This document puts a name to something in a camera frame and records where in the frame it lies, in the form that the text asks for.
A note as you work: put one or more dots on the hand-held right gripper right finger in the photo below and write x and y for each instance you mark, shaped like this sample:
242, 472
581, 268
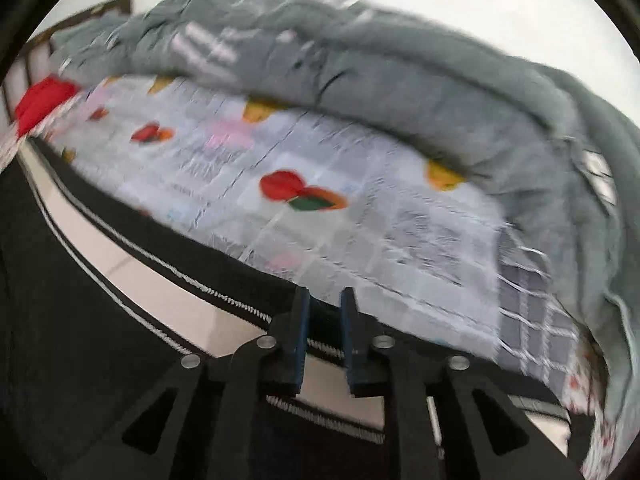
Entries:
351, 355

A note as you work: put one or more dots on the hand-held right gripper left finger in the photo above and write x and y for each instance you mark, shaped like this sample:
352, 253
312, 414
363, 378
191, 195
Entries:
299, 345

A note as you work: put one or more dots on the black sweater with cream stripe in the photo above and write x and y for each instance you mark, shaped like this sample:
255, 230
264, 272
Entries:
50, 310

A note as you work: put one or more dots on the fruit print bed sheet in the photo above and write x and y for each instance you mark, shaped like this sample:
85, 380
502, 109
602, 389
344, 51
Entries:
350, 160

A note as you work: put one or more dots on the grey quilt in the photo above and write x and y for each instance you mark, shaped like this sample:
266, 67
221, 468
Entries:
400, 85

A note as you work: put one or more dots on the red pillow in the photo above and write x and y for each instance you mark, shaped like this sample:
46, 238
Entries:
42, 102

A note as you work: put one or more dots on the dark wooden headboard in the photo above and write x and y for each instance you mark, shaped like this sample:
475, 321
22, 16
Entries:
120, 6

